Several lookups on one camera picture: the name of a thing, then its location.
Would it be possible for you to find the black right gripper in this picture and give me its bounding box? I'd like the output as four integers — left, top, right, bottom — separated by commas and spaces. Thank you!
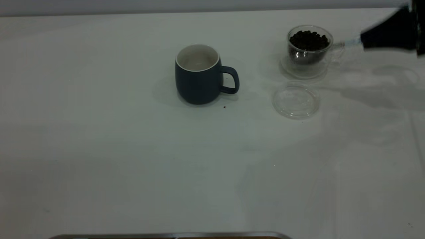
360, 0, 425, 56

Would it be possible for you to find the metal spoon light blue handle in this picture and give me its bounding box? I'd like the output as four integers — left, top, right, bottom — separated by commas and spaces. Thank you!
294, 37, 363, 62

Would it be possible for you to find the clear double-wall glass cup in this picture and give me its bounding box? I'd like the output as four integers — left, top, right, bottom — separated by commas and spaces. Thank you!
281, 25, 346, 80

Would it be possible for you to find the dark blue-grey ceramic mug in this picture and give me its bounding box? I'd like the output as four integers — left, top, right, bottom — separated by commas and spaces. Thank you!
175, 44, 240, 105

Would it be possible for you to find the pile of coffee beans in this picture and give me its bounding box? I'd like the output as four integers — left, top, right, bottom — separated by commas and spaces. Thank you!
289, 31, 330, 65

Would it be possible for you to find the clear round glass lid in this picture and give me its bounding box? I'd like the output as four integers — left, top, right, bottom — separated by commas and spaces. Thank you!
272, 82, 321, 120

